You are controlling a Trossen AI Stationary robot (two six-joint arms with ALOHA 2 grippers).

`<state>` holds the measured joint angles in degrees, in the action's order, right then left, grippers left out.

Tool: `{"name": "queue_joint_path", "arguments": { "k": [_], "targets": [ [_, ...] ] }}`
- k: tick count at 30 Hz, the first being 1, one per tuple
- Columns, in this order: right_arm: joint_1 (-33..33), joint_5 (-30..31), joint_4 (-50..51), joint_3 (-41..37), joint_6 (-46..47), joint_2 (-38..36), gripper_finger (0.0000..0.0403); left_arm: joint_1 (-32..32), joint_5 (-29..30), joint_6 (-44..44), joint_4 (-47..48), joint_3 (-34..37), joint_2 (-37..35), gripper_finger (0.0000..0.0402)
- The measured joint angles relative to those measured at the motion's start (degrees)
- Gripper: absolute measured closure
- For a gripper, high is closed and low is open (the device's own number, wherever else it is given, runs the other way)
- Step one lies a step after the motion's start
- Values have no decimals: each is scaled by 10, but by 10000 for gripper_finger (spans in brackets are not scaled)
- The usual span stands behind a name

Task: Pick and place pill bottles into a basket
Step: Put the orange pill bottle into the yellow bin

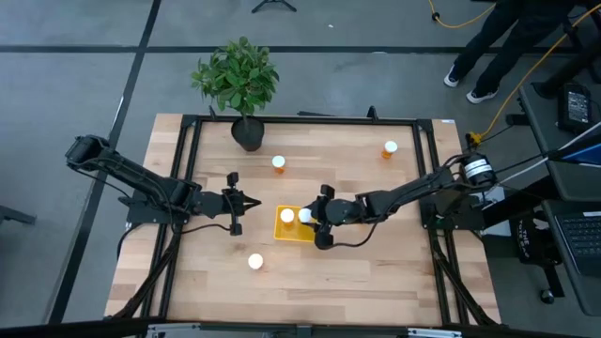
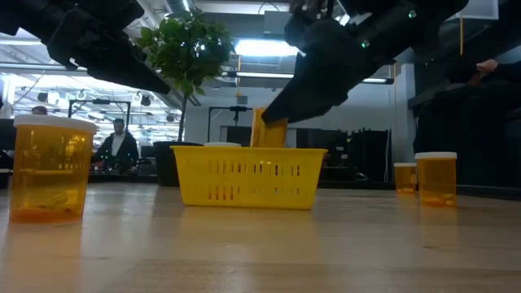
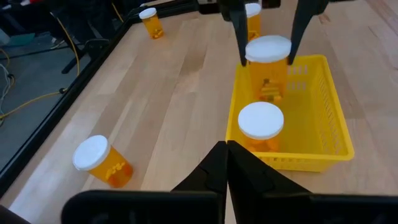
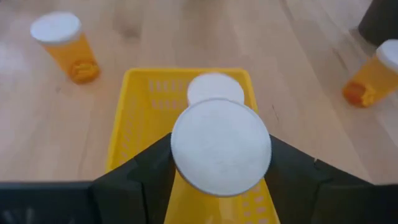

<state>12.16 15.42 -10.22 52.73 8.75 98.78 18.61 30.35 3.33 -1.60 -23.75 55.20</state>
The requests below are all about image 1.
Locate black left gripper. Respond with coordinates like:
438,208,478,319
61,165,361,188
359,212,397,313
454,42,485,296
199,172,263,238

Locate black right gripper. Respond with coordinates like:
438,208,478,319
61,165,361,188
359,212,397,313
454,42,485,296
302,183,370,252

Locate yellow plastic slotted basket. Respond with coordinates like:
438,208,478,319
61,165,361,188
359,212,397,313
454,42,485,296
273,205,316,243

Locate potted green plant black pot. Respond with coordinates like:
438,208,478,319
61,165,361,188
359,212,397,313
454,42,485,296
190,36,281,153

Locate black bag white lettering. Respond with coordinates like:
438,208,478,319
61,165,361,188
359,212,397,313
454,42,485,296
509,218,548,265

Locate black stand leg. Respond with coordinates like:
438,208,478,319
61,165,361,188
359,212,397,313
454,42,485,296
0,205,38,226

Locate dark grey side desk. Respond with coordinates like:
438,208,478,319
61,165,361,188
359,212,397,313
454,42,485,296
518,82,601,318

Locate person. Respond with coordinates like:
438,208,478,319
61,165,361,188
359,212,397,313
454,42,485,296
442,0,578,105

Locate black laptop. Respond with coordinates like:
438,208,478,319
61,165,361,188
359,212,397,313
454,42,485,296
553,210,601,278

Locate black power adapter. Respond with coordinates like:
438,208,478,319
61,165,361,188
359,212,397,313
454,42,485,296
557,83,593,135

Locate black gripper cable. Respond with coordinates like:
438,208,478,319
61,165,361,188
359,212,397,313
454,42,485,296
168,190,236,236
328,206,391,249

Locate black aluminium table frame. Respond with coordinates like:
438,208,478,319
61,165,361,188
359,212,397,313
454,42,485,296
105,112,501,330

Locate silver aluminium bracket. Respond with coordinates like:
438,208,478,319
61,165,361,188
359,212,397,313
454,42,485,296
407,327,464,338
146,322,204,338

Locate yellow extension cable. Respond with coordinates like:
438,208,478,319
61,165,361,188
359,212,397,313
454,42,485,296
467,2,601,146
426,0,499,30

